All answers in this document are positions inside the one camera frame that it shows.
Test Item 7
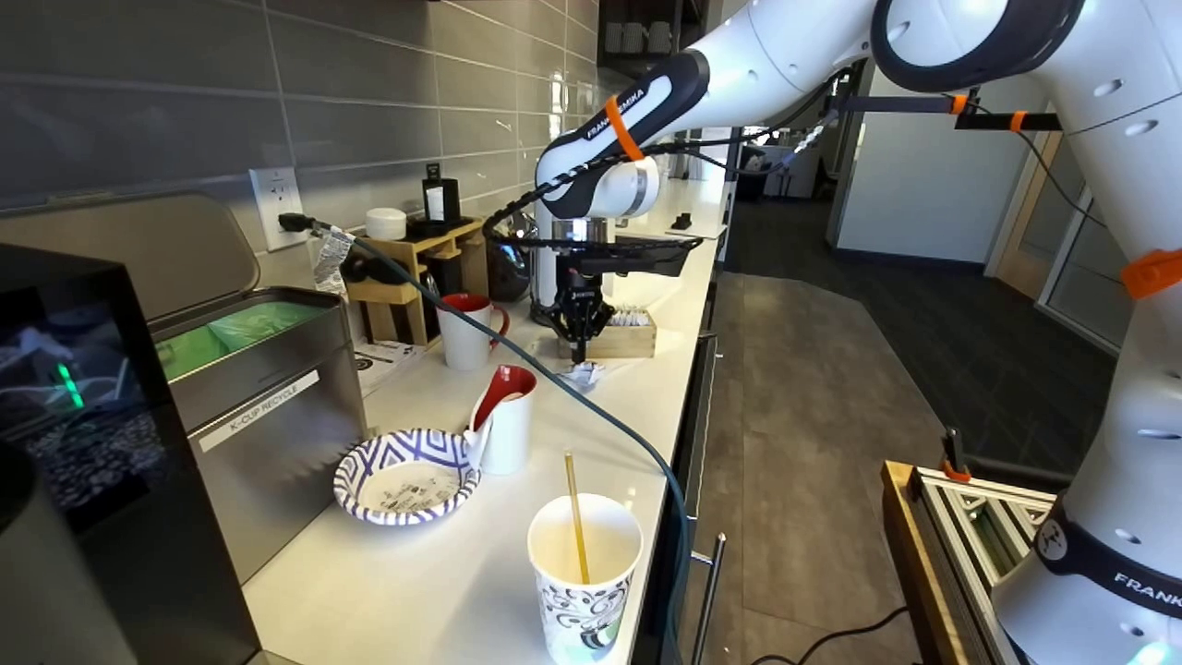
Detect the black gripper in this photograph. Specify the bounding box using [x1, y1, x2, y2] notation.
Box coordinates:
[556, 218, 611, 363]

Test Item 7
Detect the clear sauce packet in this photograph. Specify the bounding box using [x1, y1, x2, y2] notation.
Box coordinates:
[557, 363, 603, 391]

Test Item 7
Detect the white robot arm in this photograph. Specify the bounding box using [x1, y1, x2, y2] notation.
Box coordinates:
[535, 0, 1182, 665]

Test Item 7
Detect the blue and white plate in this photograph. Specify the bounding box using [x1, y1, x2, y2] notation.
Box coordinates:
[334, 429, 481, 529]

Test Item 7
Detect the wooden box of packets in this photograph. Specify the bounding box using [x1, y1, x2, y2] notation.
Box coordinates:
[594, 312, 657, 358]

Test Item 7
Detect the white pitcher red interior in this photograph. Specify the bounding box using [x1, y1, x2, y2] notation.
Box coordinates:
[470, 366, 535, 478]

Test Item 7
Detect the wooden stir stick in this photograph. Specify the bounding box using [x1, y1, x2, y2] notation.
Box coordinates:
[563, 455, 590, 583]

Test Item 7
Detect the white mug red interior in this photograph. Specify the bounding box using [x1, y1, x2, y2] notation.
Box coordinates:
[439, 294, 512, 370]

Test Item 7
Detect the white paper towel roll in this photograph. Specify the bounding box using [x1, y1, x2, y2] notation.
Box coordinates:
[534, 204, 565, 312]

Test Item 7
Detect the wooden condiment rack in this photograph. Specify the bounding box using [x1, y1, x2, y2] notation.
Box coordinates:
[343, 218, 489, 344]

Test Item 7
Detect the dark glass bottle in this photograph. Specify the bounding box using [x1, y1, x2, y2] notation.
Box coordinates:
[422, 163, 461, 223]

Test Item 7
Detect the small white jar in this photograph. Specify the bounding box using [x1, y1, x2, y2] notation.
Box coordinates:
[366, 207, 407, 241]

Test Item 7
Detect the patterned paper cup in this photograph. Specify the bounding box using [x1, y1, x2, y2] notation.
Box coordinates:
[529, 491, 642, 665]

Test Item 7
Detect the black coffee machine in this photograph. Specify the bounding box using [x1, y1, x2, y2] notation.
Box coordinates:
[0, 243, 263, 665]

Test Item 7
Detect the black power cable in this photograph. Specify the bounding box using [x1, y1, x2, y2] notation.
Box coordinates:
[278, 212, 704, 665]

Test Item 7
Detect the white wall outlet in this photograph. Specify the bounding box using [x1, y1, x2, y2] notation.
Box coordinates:
[251, 165, 303, 252]

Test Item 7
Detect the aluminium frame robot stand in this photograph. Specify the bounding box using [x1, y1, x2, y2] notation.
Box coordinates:
[883, 461, 1053, 665]

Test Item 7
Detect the black camera mounting bar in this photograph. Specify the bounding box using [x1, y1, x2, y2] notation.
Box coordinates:
[827, 94, 1059, 135]

